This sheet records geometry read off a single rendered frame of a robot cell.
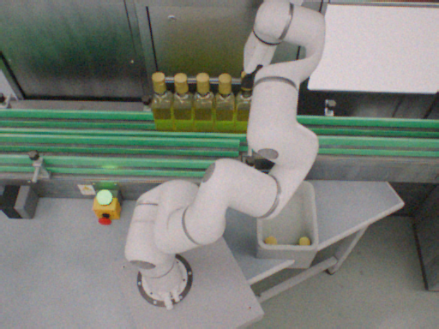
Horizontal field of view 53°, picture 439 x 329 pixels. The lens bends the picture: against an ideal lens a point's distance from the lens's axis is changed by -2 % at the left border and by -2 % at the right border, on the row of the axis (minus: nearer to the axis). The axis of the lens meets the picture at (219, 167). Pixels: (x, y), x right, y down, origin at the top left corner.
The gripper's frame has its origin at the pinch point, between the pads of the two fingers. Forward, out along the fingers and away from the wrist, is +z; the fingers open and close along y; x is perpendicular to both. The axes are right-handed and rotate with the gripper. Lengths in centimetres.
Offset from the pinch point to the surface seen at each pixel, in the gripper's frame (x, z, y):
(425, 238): 109, 74, 0
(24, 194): -55, 50, 19
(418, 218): 109, 76, -11
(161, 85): -21.0, 8.2, 1.8
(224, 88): -5.0, 4.4, 1.8
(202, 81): -10.9, 3.8, 1.6
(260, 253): 15, 35, 33
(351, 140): 36.0, 12.4, 3.9
